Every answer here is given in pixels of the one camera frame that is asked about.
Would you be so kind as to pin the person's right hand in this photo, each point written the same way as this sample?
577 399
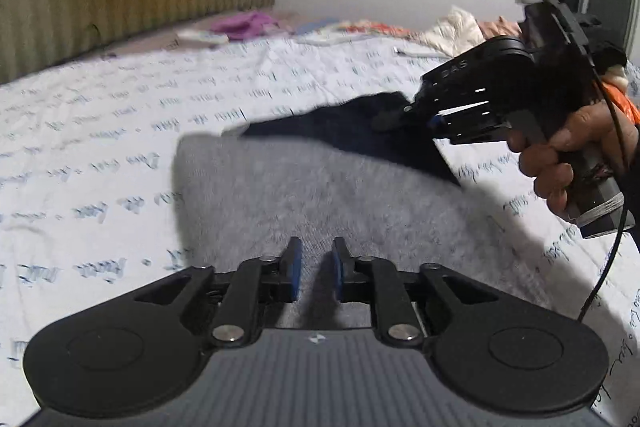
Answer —
585 127

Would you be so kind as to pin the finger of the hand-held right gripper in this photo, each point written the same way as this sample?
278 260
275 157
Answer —
395 118
470 129

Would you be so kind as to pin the cream crumpled cloth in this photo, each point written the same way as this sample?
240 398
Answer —
452 32

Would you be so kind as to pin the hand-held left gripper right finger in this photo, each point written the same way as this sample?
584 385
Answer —
338 270

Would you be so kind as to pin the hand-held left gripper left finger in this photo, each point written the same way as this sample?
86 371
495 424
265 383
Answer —
295 268

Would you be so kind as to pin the purple cloth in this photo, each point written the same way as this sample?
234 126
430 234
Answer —
245 24

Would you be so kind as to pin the dark navy garment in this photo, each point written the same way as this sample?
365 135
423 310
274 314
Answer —
350 127

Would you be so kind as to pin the pink crumpled cloth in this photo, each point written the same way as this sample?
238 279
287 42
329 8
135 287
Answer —
500 28

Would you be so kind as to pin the white flat packet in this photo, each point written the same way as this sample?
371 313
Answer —
202 38

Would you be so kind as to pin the red floral cloth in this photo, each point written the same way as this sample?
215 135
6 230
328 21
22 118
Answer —
375 28

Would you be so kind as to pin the orange cloth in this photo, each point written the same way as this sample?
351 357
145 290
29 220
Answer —
625 102

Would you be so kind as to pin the grey knit garment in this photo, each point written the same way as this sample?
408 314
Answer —
300 197

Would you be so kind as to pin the blue grey cloth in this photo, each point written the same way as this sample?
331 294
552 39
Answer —
315 27

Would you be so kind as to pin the white printed bed sheet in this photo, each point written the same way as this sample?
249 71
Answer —
100 147

